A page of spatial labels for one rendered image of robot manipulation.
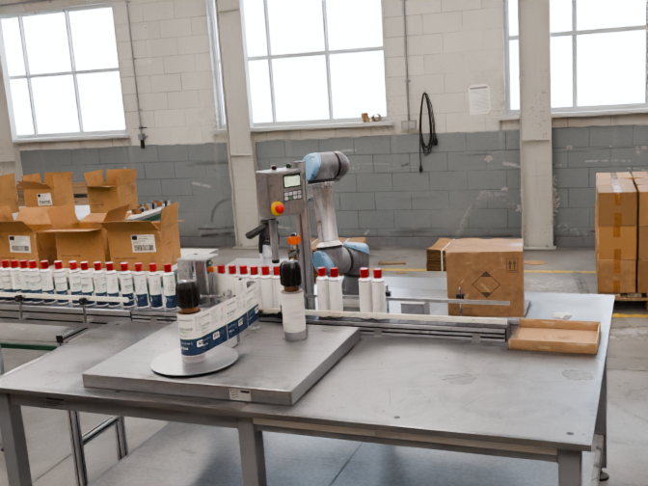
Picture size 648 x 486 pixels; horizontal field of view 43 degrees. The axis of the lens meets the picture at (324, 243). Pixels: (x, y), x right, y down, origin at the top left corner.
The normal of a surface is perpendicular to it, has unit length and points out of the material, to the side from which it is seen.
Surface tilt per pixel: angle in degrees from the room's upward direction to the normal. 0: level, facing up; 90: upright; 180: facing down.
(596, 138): 90
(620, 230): 86
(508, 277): 90
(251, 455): 90
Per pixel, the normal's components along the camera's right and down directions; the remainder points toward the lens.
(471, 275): -0.24, 0.21
